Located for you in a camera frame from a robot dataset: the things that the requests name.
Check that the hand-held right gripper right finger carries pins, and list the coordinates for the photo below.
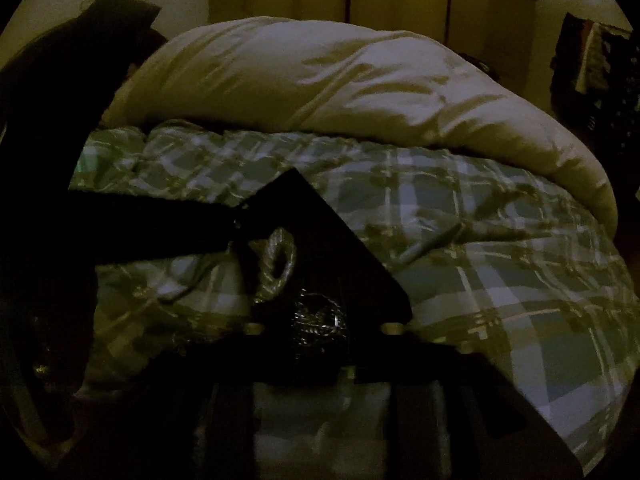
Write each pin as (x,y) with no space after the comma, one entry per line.
(415,410)

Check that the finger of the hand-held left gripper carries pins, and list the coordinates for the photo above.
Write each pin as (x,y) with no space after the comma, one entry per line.
(165,230)

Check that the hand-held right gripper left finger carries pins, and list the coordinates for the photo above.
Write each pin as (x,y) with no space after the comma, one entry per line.
(234,410)

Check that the silver bangle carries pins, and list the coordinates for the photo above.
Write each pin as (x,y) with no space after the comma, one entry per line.
(280,265)

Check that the black jewelry box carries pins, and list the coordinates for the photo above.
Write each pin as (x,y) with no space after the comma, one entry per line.
(325,260)

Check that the green plaid bedsheet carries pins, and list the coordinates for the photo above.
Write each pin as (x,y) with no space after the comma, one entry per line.
(490,285)

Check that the white comforter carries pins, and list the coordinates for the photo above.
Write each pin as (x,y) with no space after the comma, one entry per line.
(350,85)

